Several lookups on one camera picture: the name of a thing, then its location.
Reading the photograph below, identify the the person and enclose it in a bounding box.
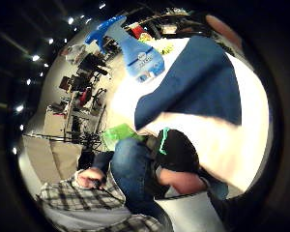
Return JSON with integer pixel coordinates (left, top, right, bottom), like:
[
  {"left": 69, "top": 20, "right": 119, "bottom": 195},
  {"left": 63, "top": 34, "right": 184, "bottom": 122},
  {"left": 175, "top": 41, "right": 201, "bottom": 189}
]
[{"left": 38, "top": 136, "right": 230, "bottom": 232}]

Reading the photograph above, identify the green plastic packet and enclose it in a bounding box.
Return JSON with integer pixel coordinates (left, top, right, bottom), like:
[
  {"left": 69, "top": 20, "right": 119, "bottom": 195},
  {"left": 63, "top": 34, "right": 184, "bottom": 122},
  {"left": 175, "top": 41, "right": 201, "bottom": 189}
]
[{"left": 101, "top": 123, "right": 143, "bottom": 153}]

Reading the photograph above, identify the blue cloth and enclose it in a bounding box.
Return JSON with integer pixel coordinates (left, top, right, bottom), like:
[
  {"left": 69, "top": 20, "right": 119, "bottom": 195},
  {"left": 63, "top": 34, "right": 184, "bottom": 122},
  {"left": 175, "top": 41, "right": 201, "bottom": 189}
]
[{"left": 133, "top": 35, "right": 243, "bottom": 131}]

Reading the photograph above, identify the blue spray bottle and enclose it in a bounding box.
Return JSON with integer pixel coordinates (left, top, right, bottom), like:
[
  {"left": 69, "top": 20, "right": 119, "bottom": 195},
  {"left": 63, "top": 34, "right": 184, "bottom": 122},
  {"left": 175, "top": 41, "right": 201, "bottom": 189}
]
[{"left": 84, "top": 14, "right": 166, "bottom": 83}]

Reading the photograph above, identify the yellow packet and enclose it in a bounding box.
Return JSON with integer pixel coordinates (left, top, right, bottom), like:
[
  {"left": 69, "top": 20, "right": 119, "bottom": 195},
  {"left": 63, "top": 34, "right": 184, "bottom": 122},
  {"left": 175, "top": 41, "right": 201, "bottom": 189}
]
[{"left": 156, "top": 43, "right": 175, "bottom": 56}]

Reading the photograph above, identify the black equipment rack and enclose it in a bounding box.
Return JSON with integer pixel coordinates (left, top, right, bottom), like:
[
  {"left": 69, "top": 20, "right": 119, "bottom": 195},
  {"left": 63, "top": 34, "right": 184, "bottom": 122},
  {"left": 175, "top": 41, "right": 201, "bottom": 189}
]
[{"left": 58, "top": 52, "right": 109, "bottom": 147}]

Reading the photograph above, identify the beige cabinet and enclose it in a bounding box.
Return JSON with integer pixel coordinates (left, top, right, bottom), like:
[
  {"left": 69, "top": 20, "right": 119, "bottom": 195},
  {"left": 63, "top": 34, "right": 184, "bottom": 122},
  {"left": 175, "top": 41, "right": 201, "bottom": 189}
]
[{"left": 43, "top": 108, "right": 69, "bottom": 138}]

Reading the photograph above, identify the red container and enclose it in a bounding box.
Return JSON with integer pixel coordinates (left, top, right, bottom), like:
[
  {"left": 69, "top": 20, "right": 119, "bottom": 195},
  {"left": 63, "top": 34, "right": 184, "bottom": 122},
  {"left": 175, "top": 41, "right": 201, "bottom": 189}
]
[{"left": 130, "top": 24, "right": 147, "bottom": 41}]

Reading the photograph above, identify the row of ceiling lights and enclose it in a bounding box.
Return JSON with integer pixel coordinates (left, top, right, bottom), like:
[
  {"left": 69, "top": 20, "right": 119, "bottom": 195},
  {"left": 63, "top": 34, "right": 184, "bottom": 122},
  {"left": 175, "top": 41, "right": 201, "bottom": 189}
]
[{"left": 11, "top": 3, "right": 107, "bottom": 156}]

